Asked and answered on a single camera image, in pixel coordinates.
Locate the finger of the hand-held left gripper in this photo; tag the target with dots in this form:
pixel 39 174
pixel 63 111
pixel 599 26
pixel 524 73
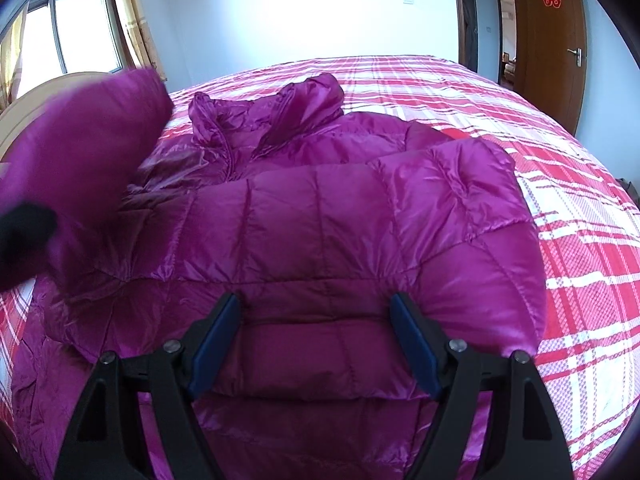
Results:
pixel 22 240

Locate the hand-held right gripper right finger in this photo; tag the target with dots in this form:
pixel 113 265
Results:
pixel 412 340

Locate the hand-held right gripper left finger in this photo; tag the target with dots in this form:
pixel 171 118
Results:
pixel 217 340

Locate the purple down jacket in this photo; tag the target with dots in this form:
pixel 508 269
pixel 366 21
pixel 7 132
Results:
pixel 310 220

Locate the beige wooden headboard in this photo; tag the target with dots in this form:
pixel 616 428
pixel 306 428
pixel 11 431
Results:
pixel 25 110

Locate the red plaid bed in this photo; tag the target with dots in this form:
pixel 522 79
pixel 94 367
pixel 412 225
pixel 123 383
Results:
pixel 575 260

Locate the window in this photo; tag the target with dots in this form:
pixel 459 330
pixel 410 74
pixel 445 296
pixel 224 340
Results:
pixel 75 30

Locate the yellow curtain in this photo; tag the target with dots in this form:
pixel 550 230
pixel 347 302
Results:
pixel 140 25

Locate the brown wooden door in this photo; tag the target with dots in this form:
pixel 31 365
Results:
pixel 545 60

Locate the dark wooden door frame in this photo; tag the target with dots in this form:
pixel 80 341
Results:
pixel 455 10

